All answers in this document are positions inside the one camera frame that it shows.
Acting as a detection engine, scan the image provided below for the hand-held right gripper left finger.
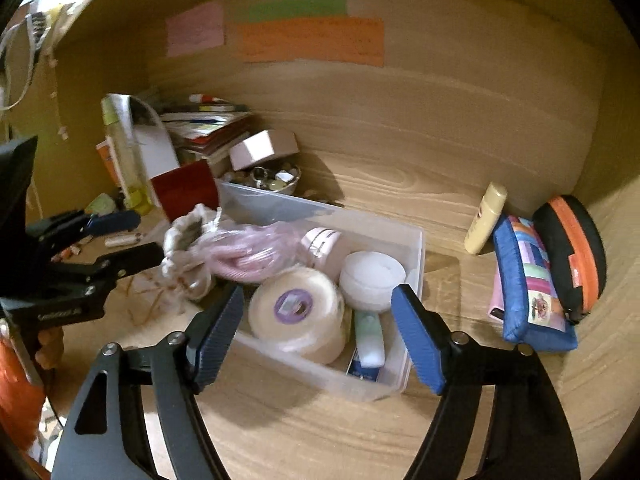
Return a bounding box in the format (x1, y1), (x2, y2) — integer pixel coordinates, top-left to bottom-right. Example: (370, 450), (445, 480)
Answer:
(50, 284), (246, 480)

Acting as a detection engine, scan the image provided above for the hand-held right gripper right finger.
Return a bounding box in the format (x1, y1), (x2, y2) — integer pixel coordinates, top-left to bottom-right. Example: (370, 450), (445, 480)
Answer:
(391, 283), (583, 480)

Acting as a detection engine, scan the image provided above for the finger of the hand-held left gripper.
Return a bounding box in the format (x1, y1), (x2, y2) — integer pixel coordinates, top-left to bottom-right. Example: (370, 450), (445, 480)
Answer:
(95, 241), (164, 281)
(82, 209), (142, 237)

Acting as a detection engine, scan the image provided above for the green white tube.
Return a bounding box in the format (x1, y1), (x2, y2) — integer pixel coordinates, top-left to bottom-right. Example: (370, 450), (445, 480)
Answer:
(346, 309), (387, 382)

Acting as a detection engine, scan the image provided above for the white drawstring bag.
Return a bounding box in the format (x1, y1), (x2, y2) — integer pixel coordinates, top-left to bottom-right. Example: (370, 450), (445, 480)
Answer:
(161, 203), (224, 302)

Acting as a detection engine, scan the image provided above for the white round jar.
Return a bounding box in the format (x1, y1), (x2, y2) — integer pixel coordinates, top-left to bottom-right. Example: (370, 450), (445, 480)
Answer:
(339, 251), (407, 314)

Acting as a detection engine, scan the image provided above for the round white tub purple label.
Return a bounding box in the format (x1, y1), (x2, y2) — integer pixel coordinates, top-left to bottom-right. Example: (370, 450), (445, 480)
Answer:
(248, 267), (347, 365)

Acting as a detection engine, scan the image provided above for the pink plastic bag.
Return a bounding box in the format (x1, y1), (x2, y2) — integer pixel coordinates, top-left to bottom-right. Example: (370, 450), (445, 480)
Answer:
(199, 221), (307, 282)

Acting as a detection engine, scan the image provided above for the clear plastic storage bin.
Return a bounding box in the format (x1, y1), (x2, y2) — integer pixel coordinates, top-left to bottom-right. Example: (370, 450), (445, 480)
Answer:
(215, 180), (427, 402)

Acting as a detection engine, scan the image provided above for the person's left forearm orange sleeve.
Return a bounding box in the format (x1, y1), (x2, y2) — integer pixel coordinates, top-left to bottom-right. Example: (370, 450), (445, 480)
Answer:
(0, 335), (48, 466)

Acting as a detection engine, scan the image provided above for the wooden desktop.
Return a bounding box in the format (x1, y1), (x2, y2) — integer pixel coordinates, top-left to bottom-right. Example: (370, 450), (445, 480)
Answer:
(45, 110), (628, 480)

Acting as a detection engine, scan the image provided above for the person's left hand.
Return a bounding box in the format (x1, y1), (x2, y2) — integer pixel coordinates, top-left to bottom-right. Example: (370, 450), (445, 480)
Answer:
(34, 326), (67, 369)

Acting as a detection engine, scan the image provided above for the small green packet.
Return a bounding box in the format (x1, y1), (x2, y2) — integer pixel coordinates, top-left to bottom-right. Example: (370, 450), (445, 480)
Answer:
(84, 192), (117, 217)

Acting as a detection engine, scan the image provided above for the tall yellow green bottle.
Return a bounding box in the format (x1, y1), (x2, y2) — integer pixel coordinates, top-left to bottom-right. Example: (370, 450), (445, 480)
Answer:
(101, 94), (154, 217)

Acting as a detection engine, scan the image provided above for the dark red box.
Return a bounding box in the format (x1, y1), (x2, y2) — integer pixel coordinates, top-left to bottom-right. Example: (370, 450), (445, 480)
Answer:
(150, 159), (222, 224)

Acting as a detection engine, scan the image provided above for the pink flat pouch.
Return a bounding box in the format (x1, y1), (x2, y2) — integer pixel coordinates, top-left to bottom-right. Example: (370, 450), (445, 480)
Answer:
(487, 260), (507, 322)

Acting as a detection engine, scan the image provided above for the blue patchwork pencil case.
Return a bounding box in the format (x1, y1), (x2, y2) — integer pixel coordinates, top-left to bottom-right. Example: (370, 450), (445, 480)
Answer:
(492, 215), (579, 354)

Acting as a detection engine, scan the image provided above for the stack of books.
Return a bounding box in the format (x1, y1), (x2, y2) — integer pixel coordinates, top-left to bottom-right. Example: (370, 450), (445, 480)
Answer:
(160, 102), (256, 163)

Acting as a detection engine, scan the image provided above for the pale yellow lotion bottle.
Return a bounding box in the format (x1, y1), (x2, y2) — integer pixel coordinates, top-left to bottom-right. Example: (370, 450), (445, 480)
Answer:
(464, 182), (509, 255)

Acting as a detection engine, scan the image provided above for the metal bowl of trinkets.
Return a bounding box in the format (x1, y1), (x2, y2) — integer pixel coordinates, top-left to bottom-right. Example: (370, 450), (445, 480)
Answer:
(222, 161), (302, 196)

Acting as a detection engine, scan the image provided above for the small pink white box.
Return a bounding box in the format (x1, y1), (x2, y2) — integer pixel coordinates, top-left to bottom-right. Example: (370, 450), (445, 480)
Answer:
(229, 129), (301, 171)

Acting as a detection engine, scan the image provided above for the black orange zip case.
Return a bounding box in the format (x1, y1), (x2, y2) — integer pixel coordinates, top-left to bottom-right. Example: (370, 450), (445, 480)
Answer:
(531, 195), (608, 324)

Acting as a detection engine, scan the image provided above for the pink sticky note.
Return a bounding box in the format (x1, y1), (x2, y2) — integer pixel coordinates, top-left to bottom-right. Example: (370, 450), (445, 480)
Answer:
(166, 1), (226, 58)

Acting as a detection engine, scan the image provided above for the orange sticky note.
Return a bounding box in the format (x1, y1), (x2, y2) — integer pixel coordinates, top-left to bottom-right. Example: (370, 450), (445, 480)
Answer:
(235, 16), (386, 67)

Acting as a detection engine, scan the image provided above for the green sticky note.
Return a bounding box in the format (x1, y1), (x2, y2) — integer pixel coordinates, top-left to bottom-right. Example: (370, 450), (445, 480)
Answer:
(246, 0), (348, 23)

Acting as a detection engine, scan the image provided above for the white cable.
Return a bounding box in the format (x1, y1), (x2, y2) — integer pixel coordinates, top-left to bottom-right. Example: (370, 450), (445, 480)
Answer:
(0, 10), (53, 111)

